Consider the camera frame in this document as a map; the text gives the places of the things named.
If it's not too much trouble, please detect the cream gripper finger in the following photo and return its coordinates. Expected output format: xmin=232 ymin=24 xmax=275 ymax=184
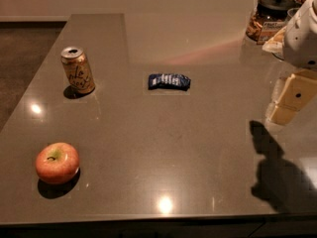
xmin=268 ymin=105 xmax=297 ymax=125
xmin=277 ymin=74 xmax=317 ymax=111

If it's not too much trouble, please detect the blue rxbar wrapper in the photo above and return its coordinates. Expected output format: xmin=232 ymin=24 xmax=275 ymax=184
xmin=148 ymin=73 xmax=191 ymax=91

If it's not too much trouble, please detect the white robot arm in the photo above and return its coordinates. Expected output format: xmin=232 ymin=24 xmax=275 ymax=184
xmin=265 ymin=0 xmax=317 ymax=125

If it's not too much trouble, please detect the red yellow apple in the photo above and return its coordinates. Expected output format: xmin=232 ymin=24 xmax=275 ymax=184
xmin=35 ymin=143 xmax=80 ymax=184

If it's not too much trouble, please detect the snack packet pale wrapper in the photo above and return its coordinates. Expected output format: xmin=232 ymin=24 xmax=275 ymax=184
xmin=263 ymin=27 xmax=286 ymax=54

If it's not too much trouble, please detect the glass jar black lid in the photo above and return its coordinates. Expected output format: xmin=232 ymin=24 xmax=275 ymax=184
xmin=246 ymin=0 xmax=296 ymax=45

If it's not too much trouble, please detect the gold soda can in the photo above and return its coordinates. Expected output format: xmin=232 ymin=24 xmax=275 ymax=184
xmin=60 ymin=47 xmax=95 ymax=94

